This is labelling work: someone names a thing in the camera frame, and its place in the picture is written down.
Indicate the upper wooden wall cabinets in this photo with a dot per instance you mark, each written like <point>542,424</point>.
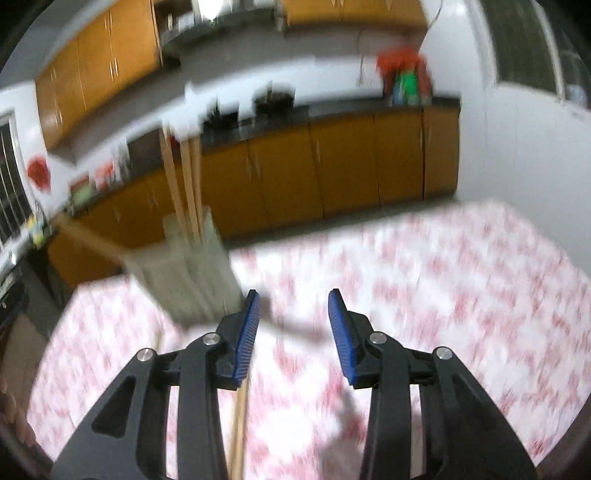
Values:
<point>120,47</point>

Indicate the right barred window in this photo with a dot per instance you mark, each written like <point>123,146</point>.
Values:
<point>535,46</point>

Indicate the person's left hand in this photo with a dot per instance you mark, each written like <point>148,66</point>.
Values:
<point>15,416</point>

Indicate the yellow detergent bottle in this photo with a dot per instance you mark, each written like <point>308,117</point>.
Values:
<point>35,227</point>

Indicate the steel range hood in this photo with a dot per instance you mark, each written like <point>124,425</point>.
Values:
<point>182,24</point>

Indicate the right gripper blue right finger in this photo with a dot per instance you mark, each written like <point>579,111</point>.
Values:
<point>465,434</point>

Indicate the floral pink white tablecloth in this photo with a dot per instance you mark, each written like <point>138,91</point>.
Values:
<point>449,344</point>

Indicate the dark cutting board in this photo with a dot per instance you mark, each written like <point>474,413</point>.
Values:
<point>144,154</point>

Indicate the black lidded wok right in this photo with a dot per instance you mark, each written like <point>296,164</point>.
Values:
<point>273,103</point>

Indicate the barred window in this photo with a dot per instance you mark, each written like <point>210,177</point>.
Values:
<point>535,46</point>
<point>15,206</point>

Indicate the green box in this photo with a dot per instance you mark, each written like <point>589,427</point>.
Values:
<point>407,88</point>

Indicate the red bag on counter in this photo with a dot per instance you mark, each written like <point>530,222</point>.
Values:
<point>391,63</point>

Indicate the red plastic bag hanging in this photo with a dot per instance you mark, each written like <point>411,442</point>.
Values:
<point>39,174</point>

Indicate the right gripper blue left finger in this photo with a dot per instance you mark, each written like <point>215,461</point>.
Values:
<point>123,436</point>

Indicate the black wok left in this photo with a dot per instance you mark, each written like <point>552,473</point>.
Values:
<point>219,118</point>

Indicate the left barred window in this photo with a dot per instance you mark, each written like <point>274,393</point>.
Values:
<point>15,206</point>

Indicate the green perforated utensil holder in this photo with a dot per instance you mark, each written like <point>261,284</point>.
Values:
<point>192,281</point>

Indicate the green basin with red bowl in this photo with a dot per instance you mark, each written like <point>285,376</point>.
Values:
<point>82,190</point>

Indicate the small orange red bag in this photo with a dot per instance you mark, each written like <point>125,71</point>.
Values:
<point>105,175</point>

